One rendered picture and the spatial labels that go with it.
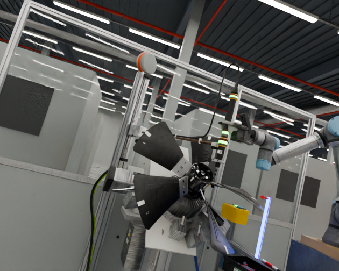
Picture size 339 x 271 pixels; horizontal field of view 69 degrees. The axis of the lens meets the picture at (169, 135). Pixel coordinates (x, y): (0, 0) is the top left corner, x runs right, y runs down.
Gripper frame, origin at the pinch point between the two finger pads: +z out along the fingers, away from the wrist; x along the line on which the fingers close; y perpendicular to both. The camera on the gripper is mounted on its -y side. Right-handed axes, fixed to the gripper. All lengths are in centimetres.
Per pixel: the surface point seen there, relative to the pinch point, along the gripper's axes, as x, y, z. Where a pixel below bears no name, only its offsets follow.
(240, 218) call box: 21, 48, -39
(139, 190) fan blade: -13, 42, 36
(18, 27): 71, -34, 125
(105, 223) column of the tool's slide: 57, 76, 36
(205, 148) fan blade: 13.0, 14.4, -0.4
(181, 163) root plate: 3.2, 26.3, 14.8
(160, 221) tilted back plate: 7, 57, 16
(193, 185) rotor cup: -5.0, 35.0, 9.5
